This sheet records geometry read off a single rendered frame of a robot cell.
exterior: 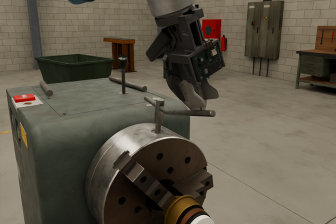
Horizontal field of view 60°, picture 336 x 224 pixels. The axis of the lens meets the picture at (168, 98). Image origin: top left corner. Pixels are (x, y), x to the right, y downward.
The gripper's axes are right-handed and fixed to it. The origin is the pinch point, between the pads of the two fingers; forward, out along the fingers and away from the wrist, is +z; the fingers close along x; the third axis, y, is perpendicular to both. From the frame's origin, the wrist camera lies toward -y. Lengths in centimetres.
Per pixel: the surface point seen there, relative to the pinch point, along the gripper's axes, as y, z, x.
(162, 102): -14.0, 2.0, -0.3
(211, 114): 7.9, -2.5, -2.9
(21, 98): -58, -3, -26
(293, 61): -401, 313, 582
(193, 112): 2.0, -1.1, -2.7
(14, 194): -228, 114, -68
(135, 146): -12.9, 7.3, -11.4
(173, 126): -26.3, 17.9, 6.4
